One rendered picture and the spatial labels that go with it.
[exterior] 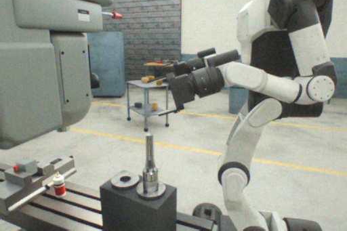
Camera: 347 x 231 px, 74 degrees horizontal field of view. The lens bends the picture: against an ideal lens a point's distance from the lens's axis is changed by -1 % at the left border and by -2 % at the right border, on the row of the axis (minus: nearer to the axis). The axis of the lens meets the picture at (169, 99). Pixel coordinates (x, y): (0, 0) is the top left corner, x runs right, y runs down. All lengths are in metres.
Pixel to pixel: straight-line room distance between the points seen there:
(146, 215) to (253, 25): 0.72
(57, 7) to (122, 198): 0.58
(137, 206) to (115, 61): 6.28
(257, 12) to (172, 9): 7.80
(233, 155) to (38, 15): 0.89
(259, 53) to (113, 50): 6.11
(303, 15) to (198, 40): 7.64
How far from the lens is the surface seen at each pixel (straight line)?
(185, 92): 0.72
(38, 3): 0.73
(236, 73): 0.71
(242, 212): 1.27
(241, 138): 1.06
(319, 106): 1.10
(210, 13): 8.35
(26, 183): 1.15
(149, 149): 0.69
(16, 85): 0.67
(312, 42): 0.82
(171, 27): 8.62
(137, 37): 9.19
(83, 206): 1.09
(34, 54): 0.70
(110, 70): 6.94
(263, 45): 0.94
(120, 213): 0.81
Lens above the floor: 1.60
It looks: 14 degrees down
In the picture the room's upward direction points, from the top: straight up
